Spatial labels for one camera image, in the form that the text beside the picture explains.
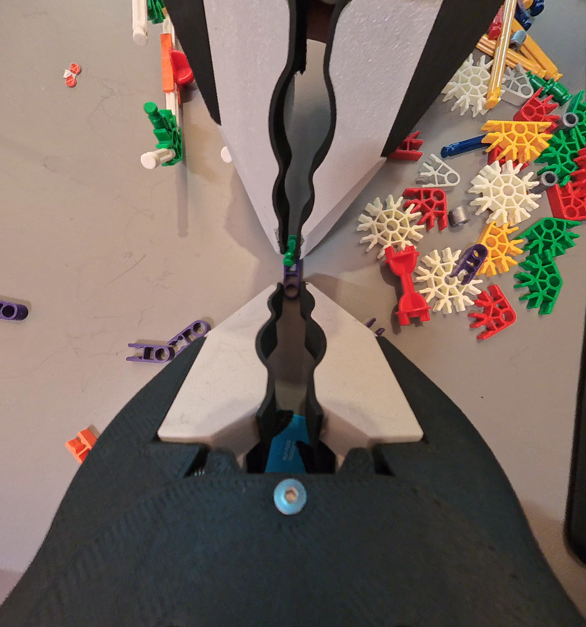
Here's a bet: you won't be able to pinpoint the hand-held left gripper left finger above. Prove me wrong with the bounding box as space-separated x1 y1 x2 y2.
156 282 282 450

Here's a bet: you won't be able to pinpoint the dark blue toy rod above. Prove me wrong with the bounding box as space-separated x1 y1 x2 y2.
513 0 546 30
440 134 488 159

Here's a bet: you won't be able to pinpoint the yellow toy rod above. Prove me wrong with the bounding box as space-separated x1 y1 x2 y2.
476 32 564 82
485 0 517 109

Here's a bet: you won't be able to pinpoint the toy rail assembly with spool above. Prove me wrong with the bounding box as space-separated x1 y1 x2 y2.
131 0 196 170

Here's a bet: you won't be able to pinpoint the yellow toy connector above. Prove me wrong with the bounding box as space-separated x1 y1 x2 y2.
480 119 553 165
476 220 524 278

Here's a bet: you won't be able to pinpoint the cyan toy panel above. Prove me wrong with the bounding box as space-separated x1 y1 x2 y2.
265 414 309 474

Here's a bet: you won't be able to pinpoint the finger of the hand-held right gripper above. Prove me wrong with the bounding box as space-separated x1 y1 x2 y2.
201 0 304 258
297 0 447 259

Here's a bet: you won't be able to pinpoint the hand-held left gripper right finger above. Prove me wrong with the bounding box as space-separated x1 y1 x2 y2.
302 285 425 457

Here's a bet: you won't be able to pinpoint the red toy spool piece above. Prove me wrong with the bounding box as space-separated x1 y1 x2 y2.
383 244 432 327

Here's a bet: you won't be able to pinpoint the orange toy connector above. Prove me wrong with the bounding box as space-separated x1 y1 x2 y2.
65 427 98 464

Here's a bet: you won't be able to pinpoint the white snowflake toy connector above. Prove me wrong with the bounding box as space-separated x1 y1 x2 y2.
356 194 425 253
414 248 483 314
442 53 496 119
468 159 543 227

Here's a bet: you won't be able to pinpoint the joined purple toy connectors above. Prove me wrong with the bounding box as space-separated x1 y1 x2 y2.
126 319 212 364

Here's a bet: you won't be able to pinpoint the grey toy connector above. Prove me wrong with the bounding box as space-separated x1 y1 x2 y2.
500 63 537 106
416 153 461 189

